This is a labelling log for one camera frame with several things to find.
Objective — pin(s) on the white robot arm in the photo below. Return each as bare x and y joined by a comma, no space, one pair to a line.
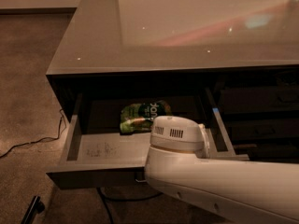
182,164

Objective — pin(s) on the black object on floor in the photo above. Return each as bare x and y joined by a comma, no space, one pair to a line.
36,206

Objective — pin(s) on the grey cabinet with glass top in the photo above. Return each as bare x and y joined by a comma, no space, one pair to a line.
124,49

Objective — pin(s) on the green snack bag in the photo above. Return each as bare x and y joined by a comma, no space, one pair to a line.
138,118

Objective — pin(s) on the grey drawer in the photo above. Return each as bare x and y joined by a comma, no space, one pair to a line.
262,129
259,99
96,154
269,152

